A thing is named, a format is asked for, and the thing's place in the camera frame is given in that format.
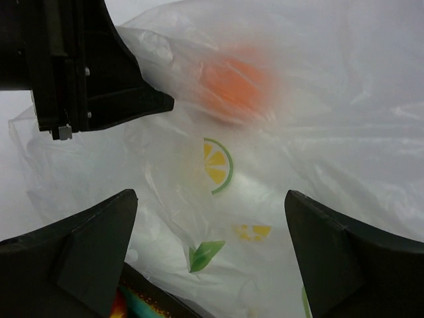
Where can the translucent white plastic bag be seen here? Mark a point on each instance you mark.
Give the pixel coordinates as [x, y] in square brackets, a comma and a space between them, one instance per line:
[346, 130]

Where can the teal square ceramic plate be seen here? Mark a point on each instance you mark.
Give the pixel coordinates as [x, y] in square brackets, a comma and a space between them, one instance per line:
[137, 297]

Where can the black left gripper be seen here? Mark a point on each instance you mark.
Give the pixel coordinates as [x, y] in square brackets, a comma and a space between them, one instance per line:
[80, 73]

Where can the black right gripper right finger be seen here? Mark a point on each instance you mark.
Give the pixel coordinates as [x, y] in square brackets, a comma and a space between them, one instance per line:
[350, 268]

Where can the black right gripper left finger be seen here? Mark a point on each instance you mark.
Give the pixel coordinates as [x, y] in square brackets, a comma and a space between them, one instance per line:
[70, 268]

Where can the orange fake fruit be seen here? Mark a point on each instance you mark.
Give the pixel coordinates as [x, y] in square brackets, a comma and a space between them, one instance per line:
[238, 86]

